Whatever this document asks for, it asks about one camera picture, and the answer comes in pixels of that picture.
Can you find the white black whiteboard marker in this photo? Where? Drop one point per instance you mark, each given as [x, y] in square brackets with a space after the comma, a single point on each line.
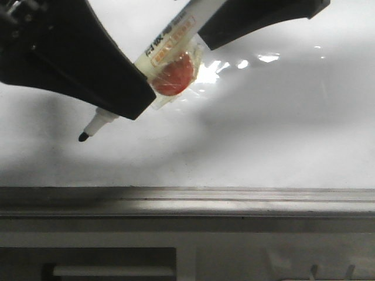
[164, 49]

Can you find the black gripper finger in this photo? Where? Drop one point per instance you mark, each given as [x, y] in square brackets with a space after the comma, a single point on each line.
[235, 19]

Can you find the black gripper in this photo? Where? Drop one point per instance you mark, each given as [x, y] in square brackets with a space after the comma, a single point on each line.
[61, 46]

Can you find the grey aluminium whiteboard tray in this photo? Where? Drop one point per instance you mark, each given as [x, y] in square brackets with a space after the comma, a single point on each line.
[184, 202]

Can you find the white whiteboard surface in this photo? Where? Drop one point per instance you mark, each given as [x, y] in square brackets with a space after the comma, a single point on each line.
[290, 105]

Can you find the red magnet taped to marker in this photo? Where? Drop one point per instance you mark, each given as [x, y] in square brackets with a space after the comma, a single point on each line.
[177, 74]

